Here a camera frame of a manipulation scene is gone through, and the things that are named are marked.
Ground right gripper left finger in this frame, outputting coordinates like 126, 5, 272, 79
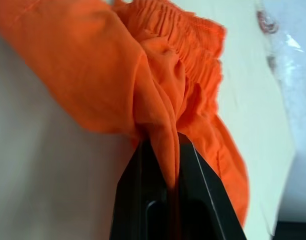
110, 139, 179, 240

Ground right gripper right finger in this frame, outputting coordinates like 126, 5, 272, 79
173, 142, 249, 240

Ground orange cloth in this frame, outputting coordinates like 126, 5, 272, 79
0, 0, 252, 226

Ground small clear packet red contents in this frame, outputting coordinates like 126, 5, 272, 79
255, 4, 306, 73

